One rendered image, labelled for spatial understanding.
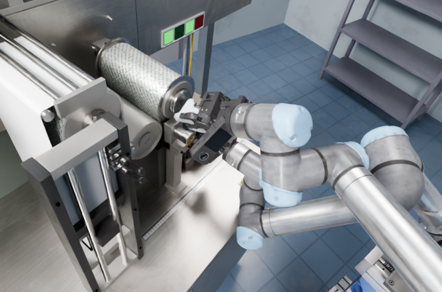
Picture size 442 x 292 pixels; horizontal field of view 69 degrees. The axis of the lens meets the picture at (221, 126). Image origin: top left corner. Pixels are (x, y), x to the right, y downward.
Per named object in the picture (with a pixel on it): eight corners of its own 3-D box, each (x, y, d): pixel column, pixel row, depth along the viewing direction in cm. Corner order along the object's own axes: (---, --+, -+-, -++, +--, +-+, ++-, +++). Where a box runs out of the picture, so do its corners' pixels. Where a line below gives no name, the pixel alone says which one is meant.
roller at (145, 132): (131, 167, 89) (127, 137, 80) (73, 121, 98) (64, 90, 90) (162, 143, 96) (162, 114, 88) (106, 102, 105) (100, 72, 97)
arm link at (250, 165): (265, 198, 93) (271, 181, 87) (234, 177, 97) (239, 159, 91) (278, 181, 98) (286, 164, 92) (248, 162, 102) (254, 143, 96)
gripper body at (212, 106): (223, 106, 81) (260, 108, 72) (210, 137, 79) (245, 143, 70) (202, 91, 76) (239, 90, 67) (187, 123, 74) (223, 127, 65)
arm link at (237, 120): (260, 146, 67) (236, 129, 62) (245, 143, 70) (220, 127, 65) (273, 114, 68) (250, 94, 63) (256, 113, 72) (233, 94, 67)
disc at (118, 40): (100, 91, 101) (91, 49, 90) (99, 89, 101) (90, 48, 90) (137, 70, 109) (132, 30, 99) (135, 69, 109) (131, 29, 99)
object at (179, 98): (173, 98, 85) (193, 86, 89) (168, 95, 85) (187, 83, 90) (173, 119, 90) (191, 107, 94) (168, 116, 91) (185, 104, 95)
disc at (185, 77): (159, 131, 91) (157, 92, 81) (158, 131, 91) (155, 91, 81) (194, 106, 100) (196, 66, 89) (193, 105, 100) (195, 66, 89)
